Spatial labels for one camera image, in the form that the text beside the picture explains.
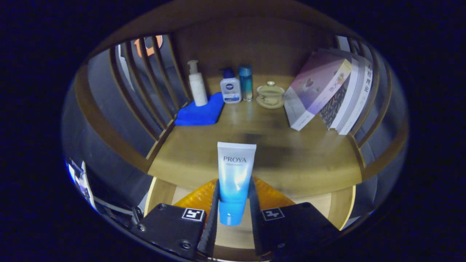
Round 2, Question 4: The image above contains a plain white book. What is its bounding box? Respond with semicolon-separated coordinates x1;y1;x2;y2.
329;55;364;131

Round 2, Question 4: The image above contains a beige lidded tea cup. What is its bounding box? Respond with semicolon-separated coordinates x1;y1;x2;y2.
256;81;285;109

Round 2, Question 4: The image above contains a white pump bottle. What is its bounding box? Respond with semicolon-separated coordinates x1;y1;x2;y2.
187;60;209;107

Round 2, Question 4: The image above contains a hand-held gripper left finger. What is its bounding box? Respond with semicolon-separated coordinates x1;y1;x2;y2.
132;178;221;259

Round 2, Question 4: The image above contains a slim teal bottle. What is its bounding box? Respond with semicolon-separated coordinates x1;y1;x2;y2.
238;65;253;102

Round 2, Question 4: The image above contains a dark patterned book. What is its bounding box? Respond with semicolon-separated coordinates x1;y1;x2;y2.
319;86;348;130

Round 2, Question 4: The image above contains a wooden countertop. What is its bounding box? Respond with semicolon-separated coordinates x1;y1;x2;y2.
147;75;364;199

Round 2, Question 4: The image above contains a brown wooden cabinet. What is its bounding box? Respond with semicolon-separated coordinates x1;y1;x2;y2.
62;0;410;233

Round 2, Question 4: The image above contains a purple and white book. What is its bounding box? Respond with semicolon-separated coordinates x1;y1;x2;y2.
283;51;353;131

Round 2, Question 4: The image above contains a brown wooden drawer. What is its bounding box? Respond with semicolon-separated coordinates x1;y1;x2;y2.
144;176;357;251

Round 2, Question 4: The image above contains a blue and white cosmetic tube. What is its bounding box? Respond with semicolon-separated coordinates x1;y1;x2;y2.
217;142;257;226

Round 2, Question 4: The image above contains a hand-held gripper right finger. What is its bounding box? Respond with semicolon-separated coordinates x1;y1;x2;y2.
249;176;341;257

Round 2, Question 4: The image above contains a white bottle with blue cap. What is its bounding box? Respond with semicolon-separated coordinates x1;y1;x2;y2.
220;67;242;104

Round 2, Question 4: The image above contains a blue folded cloth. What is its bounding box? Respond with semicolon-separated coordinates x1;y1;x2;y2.
174;92;225;126

